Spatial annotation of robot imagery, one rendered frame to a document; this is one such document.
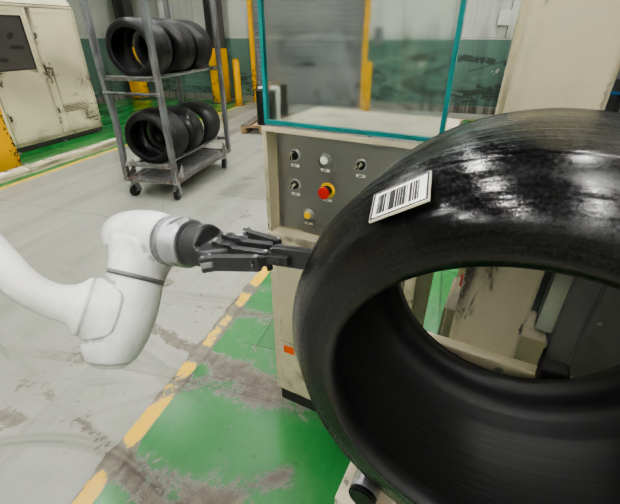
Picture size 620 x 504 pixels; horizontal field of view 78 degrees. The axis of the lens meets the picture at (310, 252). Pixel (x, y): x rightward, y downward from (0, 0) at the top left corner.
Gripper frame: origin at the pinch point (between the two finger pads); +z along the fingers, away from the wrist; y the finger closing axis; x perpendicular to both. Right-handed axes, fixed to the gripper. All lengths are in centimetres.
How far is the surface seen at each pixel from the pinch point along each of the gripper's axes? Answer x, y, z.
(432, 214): -12.7, -10.9, 22.3
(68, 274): 89, 81, -252
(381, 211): -12.7, -10.9, 17.8
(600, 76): -19.1, 26.4, 36.7
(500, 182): -15.2, -9.4, 27.3
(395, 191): -13.9, -8.9, 18.5
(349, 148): -1, 64, -17
